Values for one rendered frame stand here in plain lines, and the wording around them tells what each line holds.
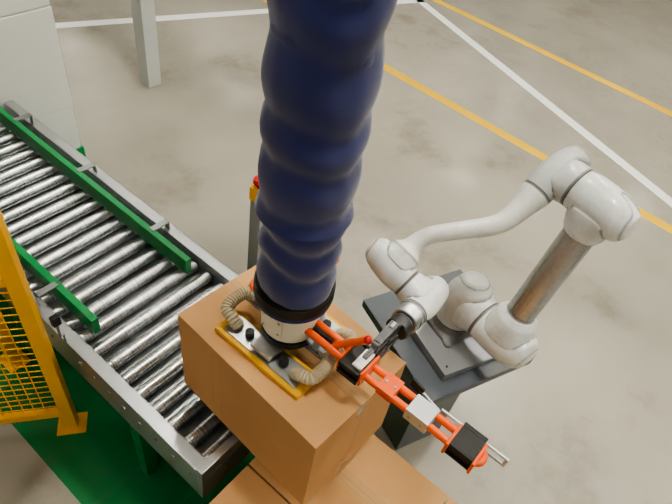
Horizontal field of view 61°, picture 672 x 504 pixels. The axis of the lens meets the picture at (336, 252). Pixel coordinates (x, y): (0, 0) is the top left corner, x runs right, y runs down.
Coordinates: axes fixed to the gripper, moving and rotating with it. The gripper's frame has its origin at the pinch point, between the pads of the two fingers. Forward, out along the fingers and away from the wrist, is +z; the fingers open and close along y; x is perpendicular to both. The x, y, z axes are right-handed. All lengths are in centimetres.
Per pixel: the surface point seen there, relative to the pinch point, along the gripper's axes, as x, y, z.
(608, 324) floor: -60, 120, -206
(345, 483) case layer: -8, 66, 1
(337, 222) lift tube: 15.8, -43.2, 1.3
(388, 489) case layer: -21, 66, -8
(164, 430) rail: 49, 60, 32
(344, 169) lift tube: 15, -60, 3
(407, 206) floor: 87, 120, -201
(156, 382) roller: 69, 65, 21
